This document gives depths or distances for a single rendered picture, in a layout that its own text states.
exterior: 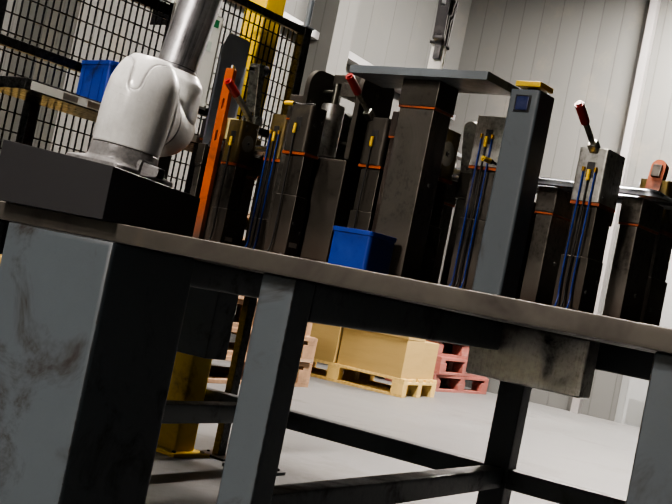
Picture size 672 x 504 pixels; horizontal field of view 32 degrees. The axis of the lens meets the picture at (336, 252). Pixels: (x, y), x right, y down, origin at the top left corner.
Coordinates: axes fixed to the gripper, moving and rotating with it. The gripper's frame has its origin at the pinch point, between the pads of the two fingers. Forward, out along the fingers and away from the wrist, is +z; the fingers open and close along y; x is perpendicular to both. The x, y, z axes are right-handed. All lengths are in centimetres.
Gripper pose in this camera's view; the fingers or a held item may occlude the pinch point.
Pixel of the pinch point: (436, 61)
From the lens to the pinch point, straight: 265.1
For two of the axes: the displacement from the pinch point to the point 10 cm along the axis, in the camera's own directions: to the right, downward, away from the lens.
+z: -2.0, 9.8, -0.4
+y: 2.1, 0.8, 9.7
